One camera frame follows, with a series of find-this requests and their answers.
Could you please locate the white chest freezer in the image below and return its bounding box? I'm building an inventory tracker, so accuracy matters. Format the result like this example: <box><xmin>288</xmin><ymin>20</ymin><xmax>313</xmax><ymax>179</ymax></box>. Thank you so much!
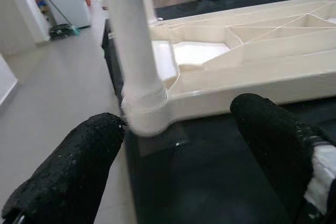
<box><xmin>41</xmin><ymin>0</ymin><xmax>92</xmax><ymax>29</ymax></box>

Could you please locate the black floor item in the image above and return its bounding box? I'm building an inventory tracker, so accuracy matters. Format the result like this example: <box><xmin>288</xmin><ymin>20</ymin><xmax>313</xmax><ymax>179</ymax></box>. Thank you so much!
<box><xmin>48</xmin><ymin>23</ymin><xmax>81</xmax><ymax>41</ymax></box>

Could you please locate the white plastic children table top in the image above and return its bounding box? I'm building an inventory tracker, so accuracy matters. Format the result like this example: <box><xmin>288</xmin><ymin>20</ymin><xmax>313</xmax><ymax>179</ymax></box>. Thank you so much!
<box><xmin>120</xmin><ymin>0</ymin><xmax>336</xmax><ymax>138</ymax></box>

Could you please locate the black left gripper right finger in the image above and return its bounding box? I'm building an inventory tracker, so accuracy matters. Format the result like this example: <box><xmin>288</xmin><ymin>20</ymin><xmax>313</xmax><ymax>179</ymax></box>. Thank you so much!
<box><xmin>229</xmin><ymin>92</ymin><xmax>336</xmax><ymax>224</ymax></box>

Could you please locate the grey mop handle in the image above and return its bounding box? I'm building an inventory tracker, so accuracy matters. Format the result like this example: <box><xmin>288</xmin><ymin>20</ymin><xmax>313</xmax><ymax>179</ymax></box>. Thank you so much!
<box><xmin>33</xmin><ymin>0</ymin><xmax>73</xmax><ymax>29</ymax></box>

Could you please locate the black tablecloth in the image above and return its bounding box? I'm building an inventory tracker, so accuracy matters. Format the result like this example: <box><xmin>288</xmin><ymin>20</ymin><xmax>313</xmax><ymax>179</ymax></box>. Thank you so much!
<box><xmin>101</xmin><ymin>0</ymin><xmax>336</xmax><ymax>224</ymax></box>

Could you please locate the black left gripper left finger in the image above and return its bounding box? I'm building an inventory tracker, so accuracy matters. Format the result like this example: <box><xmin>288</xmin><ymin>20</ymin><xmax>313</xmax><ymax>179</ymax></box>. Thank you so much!
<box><xmin>0</xmin><ymin>112</ymin><xmax>127</xmax><ymax>224</ymax></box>

